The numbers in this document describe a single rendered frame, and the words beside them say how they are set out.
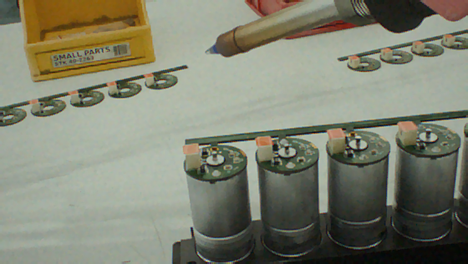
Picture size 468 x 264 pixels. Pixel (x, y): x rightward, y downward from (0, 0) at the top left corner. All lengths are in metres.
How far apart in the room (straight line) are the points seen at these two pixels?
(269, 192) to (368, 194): 0.04
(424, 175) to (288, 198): 0.05
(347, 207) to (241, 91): 0.21
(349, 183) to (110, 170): 0.17
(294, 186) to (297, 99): 0.19
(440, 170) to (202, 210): 0.09
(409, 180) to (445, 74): 0.22
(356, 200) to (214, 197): 0.06
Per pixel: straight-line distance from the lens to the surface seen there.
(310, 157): 0.24
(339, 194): 0.25
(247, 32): 0.19
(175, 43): 0.54
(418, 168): 0.25
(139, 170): 0.36
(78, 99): 0.46
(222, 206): 0.24
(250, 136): 0.26
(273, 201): 0.24
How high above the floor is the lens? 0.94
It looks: 29 degrees down
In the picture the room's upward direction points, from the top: 5 degrees counter-clockwise
